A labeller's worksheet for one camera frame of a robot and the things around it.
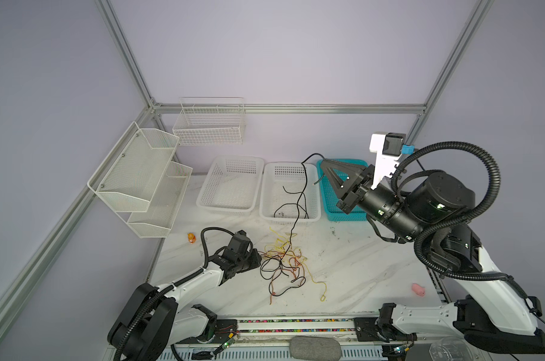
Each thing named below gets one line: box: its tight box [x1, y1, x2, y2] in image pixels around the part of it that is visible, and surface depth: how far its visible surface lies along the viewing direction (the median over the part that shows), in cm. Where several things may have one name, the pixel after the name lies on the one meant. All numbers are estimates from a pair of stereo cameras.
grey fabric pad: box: [289, 336, 342, 361], surface depth 69 cm
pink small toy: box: [411, 282, 426, 298], surface depth 83 cm
